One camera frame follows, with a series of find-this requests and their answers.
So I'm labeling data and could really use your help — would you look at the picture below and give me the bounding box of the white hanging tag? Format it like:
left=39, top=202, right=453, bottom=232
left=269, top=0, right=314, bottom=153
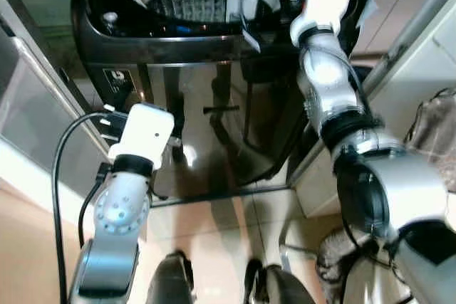
left=241, top=28, right=262, bottom=53

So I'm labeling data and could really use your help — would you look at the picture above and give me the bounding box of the dark blue cloth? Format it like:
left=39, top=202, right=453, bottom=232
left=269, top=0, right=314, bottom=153
left=354, top=0, right=376, bottom=34

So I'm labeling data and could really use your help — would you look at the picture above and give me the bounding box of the glass cabinet door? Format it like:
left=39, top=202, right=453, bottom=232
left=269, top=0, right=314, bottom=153
left=0, top=23, right=108, bottom=177

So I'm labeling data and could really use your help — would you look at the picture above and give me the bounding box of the dark steel top-load washer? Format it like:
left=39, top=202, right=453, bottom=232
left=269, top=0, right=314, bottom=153
left=71, top=0, right=371, bottom=201

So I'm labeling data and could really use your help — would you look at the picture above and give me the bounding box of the dark left robot leg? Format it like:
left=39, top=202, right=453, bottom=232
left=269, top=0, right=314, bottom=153
left=146, top=251, right=197, bottom=304

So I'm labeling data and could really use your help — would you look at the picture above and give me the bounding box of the dark robot leg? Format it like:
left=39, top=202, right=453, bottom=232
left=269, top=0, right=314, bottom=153
left=146, top=251, right=197, bottom=304
left=244, top=261, right=318, bottom=304

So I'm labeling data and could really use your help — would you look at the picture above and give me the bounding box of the grey patterned cloth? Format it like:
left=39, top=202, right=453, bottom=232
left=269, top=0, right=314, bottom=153
left=316, top=231, right=371, bottom=298

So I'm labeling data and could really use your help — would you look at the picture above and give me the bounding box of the dark right robot leg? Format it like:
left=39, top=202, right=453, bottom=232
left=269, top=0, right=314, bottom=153
left=244, top=261, right=318, bottom=304

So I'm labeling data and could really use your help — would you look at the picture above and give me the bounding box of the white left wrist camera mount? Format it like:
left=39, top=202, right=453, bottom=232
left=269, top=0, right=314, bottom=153
left=107, top=103, right=175, bottom=171

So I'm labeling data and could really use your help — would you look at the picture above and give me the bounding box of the long black arm cable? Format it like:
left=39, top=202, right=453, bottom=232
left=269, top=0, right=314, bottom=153
left=52, top=110, right=129, bottom=304

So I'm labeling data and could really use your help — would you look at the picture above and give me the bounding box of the short black arm cable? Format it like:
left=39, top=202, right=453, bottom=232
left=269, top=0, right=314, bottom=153
left=77, top=164, right=113, bottom=248

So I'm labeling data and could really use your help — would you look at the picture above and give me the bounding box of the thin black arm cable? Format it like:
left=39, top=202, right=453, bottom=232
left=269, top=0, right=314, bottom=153
left=331, top=44, right=371, bottom=116

